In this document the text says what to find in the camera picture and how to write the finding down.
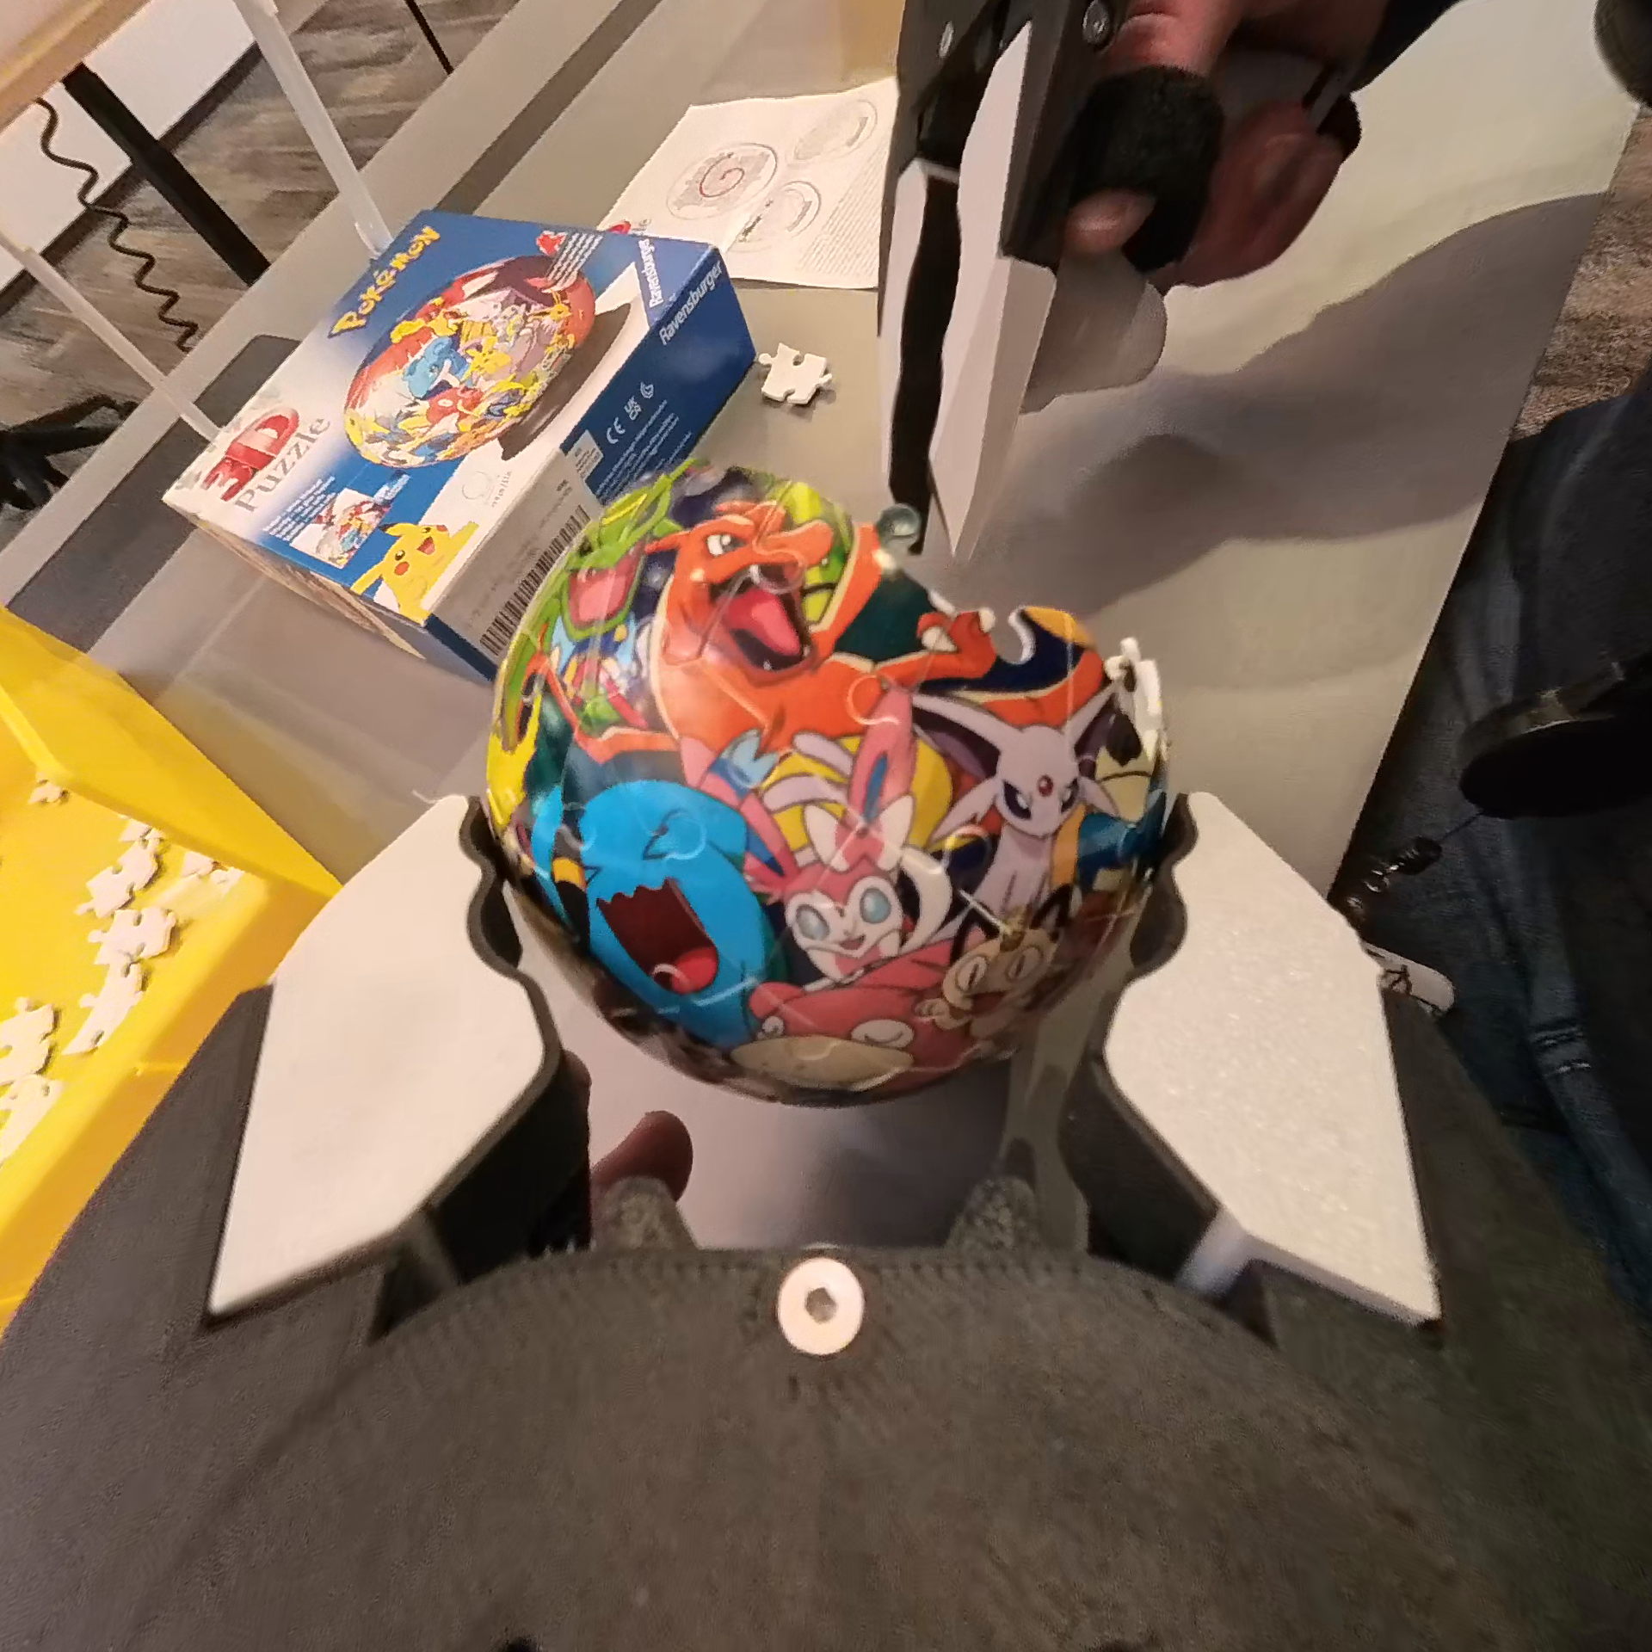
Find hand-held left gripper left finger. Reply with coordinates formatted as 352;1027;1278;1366
206;792;591;1317

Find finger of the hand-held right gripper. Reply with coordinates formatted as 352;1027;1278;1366
877;155;966;501
929;24;1072;562

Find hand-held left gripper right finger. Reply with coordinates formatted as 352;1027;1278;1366
1057;789;1442;1330

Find yellow cardboard box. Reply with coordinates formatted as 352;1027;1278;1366
0;605;346;1308

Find colourful puzzle ball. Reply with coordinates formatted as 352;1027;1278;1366
484;458;1173;1107

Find pile of white puzzle pieces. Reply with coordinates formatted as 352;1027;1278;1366
0;771;247;1163

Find blue white puzzle box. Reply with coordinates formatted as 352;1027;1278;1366
164;219;759;683

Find person's left hand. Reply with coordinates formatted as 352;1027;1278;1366
591;1111;696;1197

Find white printed paper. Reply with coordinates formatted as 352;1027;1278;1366
598;74;904;293

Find metal key clip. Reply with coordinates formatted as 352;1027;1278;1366
1335;834;1446;908

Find person's blue jeans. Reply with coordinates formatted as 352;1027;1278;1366
1327;387;1652;1300

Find black round object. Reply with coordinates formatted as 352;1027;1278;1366
1455;656;1652;823

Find clear plastic strip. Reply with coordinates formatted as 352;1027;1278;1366
0;226;222;443
243;0;393;256

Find black coiled cable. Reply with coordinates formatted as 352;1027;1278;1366
32;97;205;353

